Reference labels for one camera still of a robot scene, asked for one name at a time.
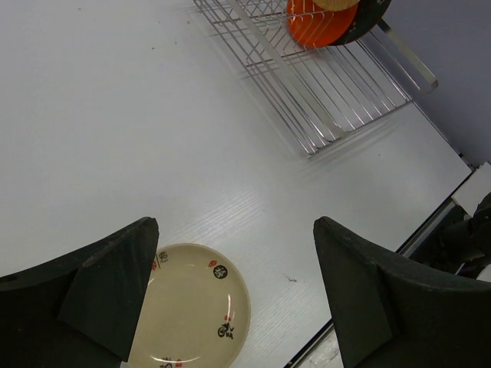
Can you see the cream patterned small plate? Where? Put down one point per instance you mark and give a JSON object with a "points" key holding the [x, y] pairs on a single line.
{"points": [[196, 311]]}

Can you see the teal glazed ceramic plate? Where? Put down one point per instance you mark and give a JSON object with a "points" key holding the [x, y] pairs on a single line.
{"points": [[368, 14]]}

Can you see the orange plastic plate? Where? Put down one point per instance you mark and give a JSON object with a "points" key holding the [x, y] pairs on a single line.
{"points": [[313, 27]]}

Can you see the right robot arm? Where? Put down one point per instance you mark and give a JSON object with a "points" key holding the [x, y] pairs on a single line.
{"points": [[465, 245]]}

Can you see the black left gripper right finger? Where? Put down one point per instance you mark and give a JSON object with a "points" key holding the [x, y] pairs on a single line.
{"points": [[390, 311]]}

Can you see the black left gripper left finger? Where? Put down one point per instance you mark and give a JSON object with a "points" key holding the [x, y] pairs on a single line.
{"points": [[80, 309]]}

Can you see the woven bamboo round plate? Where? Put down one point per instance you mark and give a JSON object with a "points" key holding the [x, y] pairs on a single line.
{"points": [[335, 5]]}

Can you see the metal wire dish rack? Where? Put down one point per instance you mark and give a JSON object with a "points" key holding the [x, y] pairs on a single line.
{"points": [[325, 96]]}

